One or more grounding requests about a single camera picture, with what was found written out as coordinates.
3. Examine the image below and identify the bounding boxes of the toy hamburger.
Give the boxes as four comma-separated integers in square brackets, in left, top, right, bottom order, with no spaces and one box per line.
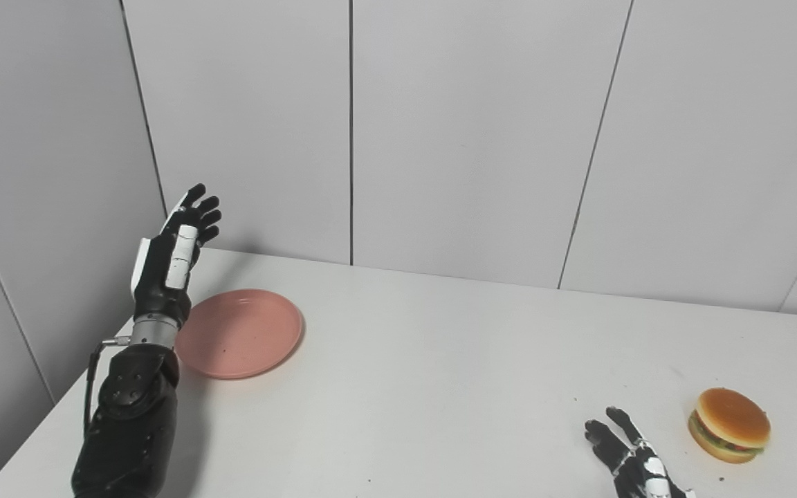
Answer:
[688,387,771,464]

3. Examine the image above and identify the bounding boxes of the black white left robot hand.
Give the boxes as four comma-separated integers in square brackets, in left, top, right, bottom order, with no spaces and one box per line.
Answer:
[130,183,222,326]

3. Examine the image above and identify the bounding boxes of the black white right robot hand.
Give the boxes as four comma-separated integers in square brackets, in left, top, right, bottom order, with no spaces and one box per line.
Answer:
[584,407,697,498]

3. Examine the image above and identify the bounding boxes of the pink round plate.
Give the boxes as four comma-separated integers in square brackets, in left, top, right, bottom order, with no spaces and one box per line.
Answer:
[174,289,304,380]

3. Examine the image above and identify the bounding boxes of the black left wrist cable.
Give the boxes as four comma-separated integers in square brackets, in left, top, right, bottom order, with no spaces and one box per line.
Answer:
[84,335,131,438]

